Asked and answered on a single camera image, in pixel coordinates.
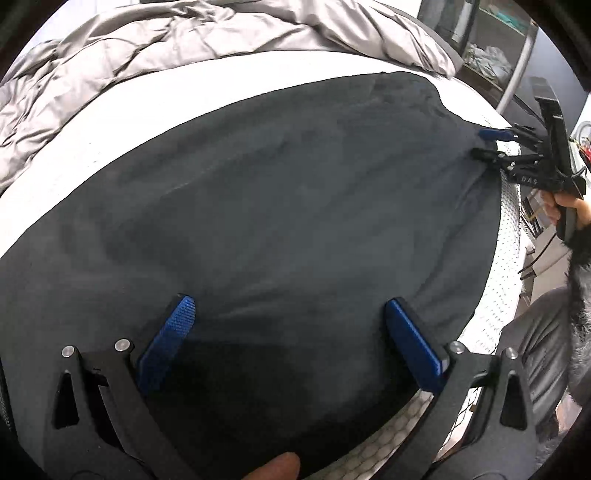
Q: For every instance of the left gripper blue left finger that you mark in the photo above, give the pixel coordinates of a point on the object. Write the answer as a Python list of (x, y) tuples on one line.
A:
[(98, 424)]

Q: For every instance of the white patterned mattress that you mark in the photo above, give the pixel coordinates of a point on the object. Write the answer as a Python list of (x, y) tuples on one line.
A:
[(508, 276)]

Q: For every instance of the person's left hand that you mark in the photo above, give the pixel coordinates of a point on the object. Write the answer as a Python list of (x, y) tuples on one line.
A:
[(284, 467)]

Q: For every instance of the dark glass wardrobe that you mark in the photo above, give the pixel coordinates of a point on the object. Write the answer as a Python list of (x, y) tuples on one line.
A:
[(494, 38)]

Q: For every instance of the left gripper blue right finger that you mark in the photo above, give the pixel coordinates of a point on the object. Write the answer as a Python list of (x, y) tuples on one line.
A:
[(500, 441)]

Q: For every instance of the person's right hand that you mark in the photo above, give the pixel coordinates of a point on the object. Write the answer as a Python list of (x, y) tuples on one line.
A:
[(554, 202)]

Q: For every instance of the grey duvet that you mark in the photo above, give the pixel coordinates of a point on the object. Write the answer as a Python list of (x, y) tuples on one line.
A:
[(45, 88)]

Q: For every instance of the black pants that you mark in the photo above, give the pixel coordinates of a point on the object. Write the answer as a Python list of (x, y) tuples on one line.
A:
[(258, 239)]

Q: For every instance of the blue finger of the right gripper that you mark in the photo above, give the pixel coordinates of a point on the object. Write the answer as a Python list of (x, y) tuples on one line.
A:
[(489, 154), (501, 134)]

